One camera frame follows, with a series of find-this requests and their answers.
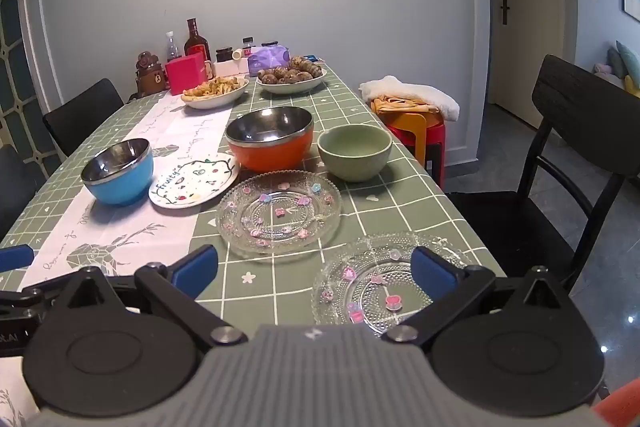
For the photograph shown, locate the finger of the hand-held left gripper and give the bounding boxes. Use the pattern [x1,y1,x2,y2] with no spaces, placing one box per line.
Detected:
[0,244,35,274]
[0,288,51,309]

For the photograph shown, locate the black wooden chair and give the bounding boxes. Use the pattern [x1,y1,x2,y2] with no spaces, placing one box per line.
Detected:
[444,54,640,408]

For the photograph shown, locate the dark liquor bottle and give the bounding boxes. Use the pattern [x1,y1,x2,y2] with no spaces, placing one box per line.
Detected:
[183,18,210,58]

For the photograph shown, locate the black padded chair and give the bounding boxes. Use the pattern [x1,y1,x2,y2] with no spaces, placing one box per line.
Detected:
[42,78,125,158]

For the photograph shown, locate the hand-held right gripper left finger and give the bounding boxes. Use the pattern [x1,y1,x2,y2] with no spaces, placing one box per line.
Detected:
[47,244,249,348]

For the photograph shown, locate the pile of brown roots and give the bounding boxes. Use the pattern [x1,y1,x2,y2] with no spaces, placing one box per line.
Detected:
[259,55,325,85]

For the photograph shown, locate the white towel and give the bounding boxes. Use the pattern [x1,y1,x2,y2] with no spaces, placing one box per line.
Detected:
[359,76,461,123]

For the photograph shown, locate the green ceramic bowl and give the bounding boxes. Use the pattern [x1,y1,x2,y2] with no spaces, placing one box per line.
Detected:
[317,124,393,183]

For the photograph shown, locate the white printed table runner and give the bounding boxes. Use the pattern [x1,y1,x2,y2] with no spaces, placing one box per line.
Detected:
[0,93,251,424]

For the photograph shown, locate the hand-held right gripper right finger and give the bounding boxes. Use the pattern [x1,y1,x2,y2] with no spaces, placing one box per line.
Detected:
[381,246,571,345]

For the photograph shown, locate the white bowl with brown roots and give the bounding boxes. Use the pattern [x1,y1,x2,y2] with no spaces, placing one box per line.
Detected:
[256,66,328,95]

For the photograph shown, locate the teal cushion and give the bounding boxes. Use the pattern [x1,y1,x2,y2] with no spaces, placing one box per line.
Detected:
[615,40,640,80]

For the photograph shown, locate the orange plastic stool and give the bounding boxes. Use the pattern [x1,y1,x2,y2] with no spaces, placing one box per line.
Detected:
[395,111,430,168]

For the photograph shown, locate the brown bear bottle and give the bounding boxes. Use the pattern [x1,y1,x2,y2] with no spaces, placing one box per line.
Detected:
[133,51,167,100]

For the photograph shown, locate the pink box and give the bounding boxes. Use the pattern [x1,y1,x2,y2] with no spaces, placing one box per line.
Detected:
[165,54,211,96]

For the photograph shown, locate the white carton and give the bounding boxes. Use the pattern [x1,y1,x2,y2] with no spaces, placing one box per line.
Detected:
[213,57,251,79]

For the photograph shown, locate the purple tissue pack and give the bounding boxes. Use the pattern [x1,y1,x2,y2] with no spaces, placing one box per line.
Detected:
[247,46,292,76]

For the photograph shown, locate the clear glass flower plate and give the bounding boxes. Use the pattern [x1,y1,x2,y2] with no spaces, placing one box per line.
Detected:
[311,231,476,338]
[216,170,344,258]

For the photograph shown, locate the blue steel-lined bowl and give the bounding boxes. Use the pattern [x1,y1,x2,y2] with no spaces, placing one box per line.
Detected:
[80,138,155,207]

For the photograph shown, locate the lattice glass door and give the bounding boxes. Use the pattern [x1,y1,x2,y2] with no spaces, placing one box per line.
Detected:
[0,0,53,148]

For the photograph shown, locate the green checked tablecloth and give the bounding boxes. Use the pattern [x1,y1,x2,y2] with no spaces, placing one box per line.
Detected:
[0,63,507,413]

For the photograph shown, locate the orange red cloth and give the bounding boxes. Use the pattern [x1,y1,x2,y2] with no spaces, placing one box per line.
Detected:
[590,379,640,427]

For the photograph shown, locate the white fruit print plate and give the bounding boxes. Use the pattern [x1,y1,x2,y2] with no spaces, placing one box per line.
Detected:
[148,152,240,210]

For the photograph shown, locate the red plastic stool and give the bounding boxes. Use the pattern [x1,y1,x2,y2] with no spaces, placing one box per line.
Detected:
[382,110,447,190]

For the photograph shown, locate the white bowl with fried snacks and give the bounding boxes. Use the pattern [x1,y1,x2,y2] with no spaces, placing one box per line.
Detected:
[181,76,250,110]

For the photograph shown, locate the yellow cloth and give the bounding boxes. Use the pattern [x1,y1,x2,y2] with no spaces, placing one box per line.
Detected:
[371,94,442,116]

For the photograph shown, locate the orange steel-lined bowl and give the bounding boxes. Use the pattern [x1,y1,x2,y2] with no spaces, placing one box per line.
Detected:
[224,106,315,173]

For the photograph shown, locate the yellow fried snacks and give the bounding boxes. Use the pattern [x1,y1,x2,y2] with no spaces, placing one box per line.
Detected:
[183,76,241,99]

